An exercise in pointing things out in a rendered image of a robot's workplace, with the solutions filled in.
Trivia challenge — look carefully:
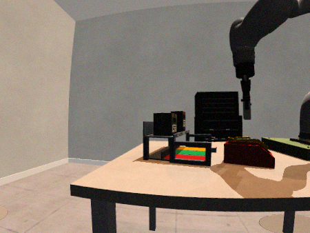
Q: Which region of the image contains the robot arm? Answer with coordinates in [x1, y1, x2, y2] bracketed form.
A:
[229, 0, 310, 145]

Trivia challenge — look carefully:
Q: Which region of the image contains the yellow bin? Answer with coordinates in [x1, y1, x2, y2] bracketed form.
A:
[228, 137, 268, 149]

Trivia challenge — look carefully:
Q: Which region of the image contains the red bin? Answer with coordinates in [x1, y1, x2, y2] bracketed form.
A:
[224, 141, 275, 169]

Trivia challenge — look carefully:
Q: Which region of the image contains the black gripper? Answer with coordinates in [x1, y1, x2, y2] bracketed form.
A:
[235, 62, 255, 120]

